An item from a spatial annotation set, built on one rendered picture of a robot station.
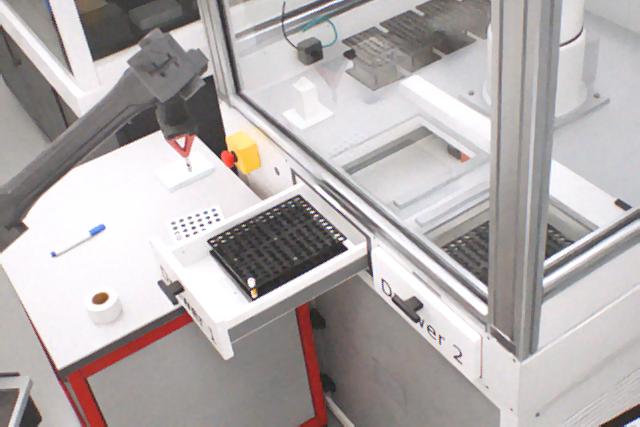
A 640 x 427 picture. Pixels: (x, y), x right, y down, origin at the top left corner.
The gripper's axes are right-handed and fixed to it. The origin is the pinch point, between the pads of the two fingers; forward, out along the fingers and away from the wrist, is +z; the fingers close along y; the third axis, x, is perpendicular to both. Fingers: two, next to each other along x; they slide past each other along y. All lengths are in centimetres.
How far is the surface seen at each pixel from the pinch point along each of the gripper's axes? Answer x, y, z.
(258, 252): -6.9, -25.8, 10.1
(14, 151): 55, 175, 103
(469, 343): -32, -68, 5
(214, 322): 6.5, -44.9, 4.3
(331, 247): -19.8, -33.6, 7.5
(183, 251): 7.0, -19.2, 9.4
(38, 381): 59, 42, 99
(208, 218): -1.2, -1.1, 19.0
